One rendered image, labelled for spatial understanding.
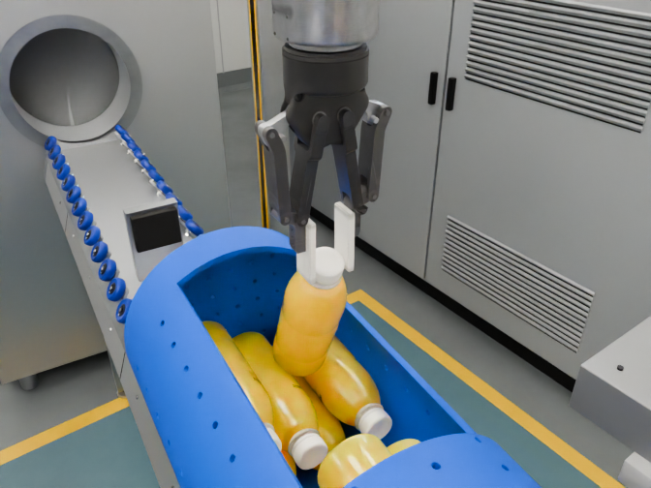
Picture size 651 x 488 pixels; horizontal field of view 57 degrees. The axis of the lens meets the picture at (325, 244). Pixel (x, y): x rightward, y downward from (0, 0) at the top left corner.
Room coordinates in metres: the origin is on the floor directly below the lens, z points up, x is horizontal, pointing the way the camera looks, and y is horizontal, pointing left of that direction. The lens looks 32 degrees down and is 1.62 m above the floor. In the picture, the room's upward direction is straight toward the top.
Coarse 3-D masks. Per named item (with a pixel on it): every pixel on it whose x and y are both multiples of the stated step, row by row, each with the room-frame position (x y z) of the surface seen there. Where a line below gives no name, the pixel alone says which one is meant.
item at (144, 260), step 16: (128, 208) 1.00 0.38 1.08; (144, 208) 1.00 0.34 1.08; (160, 208) 1.01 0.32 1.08; (176, 208) 1.03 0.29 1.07; (128, 224) 0.98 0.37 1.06; (144, 224) 0.98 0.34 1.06; (160, 224) 0.99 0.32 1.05; (176, 224) 1.01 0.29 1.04; (144, 240) 0.98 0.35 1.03; (160, 240) 0.99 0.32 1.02; (176, 240) 1.01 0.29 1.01; (144, 256) 0.99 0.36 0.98; (160, 256) 1.00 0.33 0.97; (144, 272) 0.99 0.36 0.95
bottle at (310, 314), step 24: (288, 288) 0.54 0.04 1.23; (312, 288) 0.52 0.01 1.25; (336, 288) 0.52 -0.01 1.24; (288, 312) 0.53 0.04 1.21; (312, 312) 0.51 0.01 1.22; (336, 312) 0.52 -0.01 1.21; (288, 336) 0.53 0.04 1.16; (312, 336) 0.52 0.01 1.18; (288, 360) 0.55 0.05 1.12; (312, 360) 0.54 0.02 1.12
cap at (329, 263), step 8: (320, 248) 0.54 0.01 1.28; (328, 248) 0.54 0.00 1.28; (320, 256) 0.53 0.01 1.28; (328, 256) 0.53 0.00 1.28; (336, 256) 0.53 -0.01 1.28; (320, 264) 0.52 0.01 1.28; (328, 264) 0.52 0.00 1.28; (336, 264) 0.52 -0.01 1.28; (344, 264) 0.52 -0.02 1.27; (320, 272) 0.51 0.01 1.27; (328, 272) 0.51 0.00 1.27; (336, 272) 0.51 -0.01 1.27; (320, 280) 0.51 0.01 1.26; (328, 280) 0.51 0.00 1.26; (336, 280) 0.51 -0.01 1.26
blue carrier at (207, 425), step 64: (192, 256) 0.61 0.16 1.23; (256, 256) 0.68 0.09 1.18; (128, 320) 0.59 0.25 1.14; (192, 320) 0.51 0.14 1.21; (256, 320) 0.68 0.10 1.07; (192, 384) 0.44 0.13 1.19; (384, 384) 0.55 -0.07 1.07; (192, 448) 0.38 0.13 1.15; (256, 448) 0.34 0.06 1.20; (448, 448) 0.32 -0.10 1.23
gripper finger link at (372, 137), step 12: (384, 108) 0.54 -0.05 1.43; (384, 120) 0.54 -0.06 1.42; (360, 132) 0.56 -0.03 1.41; (372, 132) 0.54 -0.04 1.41; (384, 132) 0.54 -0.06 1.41; (360, 144) 0.56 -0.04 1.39; (372, 144) 0.54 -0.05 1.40; (360, 156) 0.55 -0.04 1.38; (372, 156) 0.54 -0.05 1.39; (360, 168) 0.55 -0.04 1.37; (372, 168) 0.54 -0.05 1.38; (360, 180) 0.55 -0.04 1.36; (372, 180) 0.54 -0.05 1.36; (372, 192) 0.54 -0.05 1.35
